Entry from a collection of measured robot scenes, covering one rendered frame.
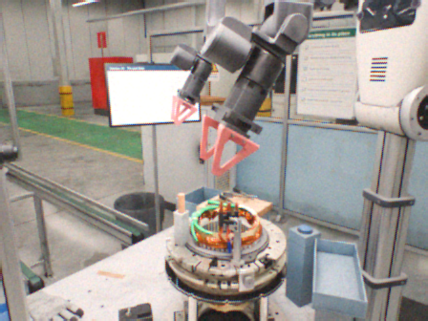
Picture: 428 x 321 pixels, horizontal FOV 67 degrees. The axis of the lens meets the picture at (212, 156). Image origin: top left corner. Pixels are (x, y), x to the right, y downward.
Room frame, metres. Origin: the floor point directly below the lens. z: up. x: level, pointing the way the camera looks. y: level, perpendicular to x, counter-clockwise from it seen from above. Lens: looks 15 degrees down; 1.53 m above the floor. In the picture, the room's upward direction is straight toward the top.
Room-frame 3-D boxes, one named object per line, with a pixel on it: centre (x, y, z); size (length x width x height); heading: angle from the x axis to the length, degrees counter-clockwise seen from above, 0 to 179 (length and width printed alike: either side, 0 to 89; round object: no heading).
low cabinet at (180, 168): (3.53, 0.27, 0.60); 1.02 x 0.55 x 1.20; 50
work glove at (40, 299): (0.89, 0.52, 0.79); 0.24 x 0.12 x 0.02; 50
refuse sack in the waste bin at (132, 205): (2.34, 0.56, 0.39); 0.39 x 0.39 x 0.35
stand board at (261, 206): (1.08, -0.08, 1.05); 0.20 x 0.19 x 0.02; 53
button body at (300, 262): (0.95, -0.30, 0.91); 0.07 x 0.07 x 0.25; 30
